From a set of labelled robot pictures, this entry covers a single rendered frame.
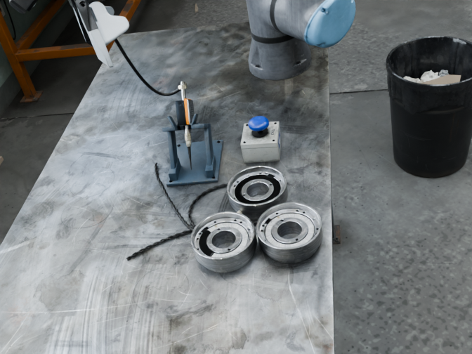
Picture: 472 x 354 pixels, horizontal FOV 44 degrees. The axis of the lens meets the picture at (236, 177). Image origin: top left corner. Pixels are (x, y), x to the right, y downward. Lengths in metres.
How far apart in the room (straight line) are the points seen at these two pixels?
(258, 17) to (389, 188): 1.11
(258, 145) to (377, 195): 1.17
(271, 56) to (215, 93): 0.15
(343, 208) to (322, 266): 1.25
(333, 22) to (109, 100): 0.57
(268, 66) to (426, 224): 0.98
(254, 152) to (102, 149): 0.35
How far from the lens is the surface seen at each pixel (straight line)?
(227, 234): 0.97
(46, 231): 1.13
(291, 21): 1.24
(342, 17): 1.23
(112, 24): 0.87
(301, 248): 0.90
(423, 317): 1.86
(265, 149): 1.11
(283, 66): 1.36
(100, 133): 1.34
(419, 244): 2.05
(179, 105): 1.09
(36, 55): 3.19
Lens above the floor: 1.50
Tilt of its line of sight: 39 degrees down
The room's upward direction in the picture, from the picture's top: 12 degrees counter-clockwise
